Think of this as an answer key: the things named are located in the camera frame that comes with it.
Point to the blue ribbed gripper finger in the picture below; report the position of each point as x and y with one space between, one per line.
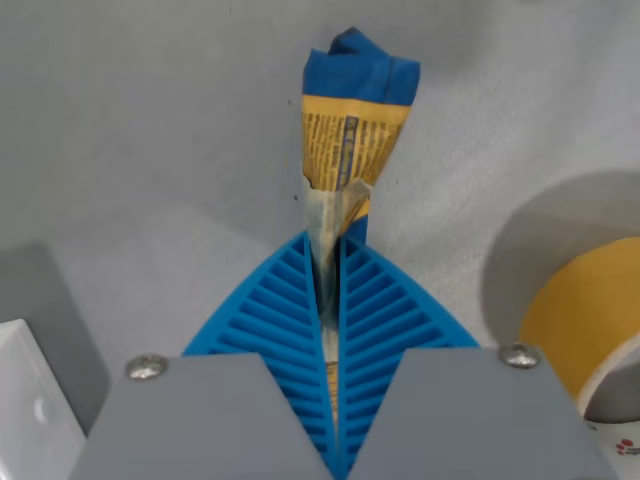
475 420
210 420

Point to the yellow tape roll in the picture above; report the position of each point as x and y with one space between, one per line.
565 310

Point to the blue and yellow taped bag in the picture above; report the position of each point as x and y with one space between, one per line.
352 130

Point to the white wall socket box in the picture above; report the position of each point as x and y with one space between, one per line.
30 400

